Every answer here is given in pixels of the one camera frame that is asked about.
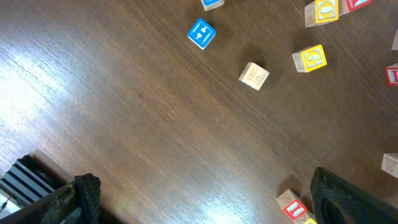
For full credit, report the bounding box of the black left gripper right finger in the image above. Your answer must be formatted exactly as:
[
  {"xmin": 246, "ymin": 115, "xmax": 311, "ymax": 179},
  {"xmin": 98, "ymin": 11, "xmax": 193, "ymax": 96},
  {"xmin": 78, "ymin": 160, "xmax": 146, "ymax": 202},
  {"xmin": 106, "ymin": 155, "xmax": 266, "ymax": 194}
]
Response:
[{"xmin": 310, "ymin": 167, "xmax": 397, "ymax": 224}]

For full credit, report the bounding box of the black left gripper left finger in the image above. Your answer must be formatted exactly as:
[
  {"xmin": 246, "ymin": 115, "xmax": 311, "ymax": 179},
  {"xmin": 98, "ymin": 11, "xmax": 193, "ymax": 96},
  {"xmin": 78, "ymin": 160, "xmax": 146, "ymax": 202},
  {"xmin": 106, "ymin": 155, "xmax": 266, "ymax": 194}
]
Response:
[{"xmin": 1, "ymin": 173, "xmax": 101, "ymax": 224}]

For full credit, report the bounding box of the red I block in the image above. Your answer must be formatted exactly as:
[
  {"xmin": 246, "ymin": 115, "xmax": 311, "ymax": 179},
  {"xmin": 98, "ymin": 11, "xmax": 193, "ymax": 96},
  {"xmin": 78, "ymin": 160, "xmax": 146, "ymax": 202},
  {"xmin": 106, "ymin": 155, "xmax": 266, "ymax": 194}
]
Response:
[{"xmin": 277, "ymin": 189, "xmax": 308, "ymax": 222}]

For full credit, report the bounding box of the yellow C block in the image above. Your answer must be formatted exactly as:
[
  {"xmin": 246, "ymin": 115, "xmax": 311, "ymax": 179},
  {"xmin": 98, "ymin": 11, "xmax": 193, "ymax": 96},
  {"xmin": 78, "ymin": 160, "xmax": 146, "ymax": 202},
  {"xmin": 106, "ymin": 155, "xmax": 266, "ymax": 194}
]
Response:
[{"xmin": 294, "ymin": 212, "xmax": 317, "ymax": 224}]

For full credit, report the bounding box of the yellow block middle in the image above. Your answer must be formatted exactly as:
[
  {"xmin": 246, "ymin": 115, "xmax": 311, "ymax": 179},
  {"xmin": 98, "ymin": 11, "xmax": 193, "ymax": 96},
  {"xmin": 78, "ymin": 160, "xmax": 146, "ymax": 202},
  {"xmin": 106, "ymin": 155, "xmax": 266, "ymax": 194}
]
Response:
[{"xmin": 381, "ymin": 153, "xmax": 398, "ymax": 178}]

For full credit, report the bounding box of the wooden block red side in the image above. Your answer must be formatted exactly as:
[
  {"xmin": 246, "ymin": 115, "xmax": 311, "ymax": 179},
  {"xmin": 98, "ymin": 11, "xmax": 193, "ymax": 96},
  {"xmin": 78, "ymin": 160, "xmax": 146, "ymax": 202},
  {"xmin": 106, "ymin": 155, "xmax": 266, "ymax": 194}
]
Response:
[{"xmin": 385, "ymin": 63, "xmax": 398, "ymax": 86}]

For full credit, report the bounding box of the yellow block lower left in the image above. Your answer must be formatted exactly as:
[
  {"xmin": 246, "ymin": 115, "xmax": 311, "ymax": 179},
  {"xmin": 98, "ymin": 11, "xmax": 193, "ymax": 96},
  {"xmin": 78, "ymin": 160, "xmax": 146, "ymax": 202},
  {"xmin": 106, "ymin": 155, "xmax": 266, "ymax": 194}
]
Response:
[{"xmin": 292, "ymin": 45, "xmax": 327, "ymax": 73}]

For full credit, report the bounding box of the wooden K block green side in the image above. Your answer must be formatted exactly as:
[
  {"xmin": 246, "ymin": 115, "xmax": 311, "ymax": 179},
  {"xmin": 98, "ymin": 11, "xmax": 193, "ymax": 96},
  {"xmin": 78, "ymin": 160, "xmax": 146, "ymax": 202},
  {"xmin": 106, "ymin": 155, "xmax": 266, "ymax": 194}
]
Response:
[{"xmin": 239, "ymin": 62, "xmax": 270, "ymax": 91}]

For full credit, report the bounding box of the red circle block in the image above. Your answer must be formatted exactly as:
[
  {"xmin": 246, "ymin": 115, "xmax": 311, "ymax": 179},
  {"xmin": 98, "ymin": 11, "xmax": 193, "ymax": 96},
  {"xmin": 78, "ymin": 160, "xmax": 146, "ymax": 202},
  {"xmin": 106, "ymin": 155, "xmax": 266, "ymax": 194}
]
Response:
[{"xmin": 391, "ymin": 30, "xmax": 398, "ymax": 50}]

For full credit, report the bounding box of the yellow block upper left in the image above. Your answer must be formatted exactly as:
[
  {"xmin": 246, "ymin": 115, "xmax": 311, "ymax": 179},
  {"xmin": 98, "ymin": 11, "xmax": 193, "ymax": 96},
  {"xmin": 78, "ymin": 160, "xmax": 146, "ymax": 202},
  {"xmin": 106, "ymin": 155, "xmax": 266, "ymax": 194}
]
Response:
[{"xmin": 304, "ymin": 0, "xmax": 339, "ymax": 27}]

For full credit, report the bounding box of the red A block left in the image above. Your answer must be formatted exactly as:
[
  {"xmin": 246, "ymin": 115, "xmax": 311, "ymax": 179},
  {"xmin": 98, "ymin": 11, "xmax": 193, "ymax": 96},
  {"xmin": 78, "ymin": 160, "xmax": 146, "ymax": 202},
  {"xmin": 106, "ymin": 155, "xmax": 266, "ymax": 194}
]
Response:
[{"xmin": 339, "ymin": 0, "xmax": 372, "ymax": 16}]

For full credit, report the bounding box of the blue H block near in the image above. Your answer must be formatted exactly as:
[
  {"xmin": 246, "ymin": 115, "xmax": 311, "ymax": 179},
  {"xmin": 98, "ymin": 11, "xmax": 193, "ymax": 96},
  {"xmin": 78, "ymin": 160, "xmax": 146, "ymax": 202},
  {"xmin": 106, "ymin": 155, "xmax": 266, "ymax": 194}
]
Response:
[{"xmin": 187, "ymin": 18, "xmax": 216, "ymax": 50}]

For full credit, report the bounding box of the blue h block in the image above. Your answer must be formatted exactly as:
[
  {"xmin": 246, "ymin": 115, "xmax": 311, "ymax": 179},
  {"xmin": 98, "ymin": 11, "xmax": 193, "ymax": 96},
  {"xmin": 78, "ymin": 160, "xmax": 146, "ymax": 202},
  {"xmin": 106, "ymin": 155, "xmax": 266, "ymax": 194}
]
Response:
[
  {"xmin": 187, "ymin": 18, "xmax": 216, "ymax": 50},
  {"xmin": 201, "ymin": 0, "xmax": 224, "ymax": 12}
]

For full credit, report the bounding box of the blue H block far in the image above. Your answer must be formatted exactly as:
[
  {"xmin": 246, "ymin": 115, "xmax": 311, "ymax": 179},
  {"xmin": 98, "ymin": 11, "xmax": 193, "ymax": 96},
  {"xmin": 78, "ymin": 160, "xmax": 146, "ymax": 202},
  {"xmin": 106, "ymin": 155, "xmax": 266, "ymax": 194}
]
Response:
[{"xmin": 201, "ymin": 0, "xmax": 224, "ymax": 12}]

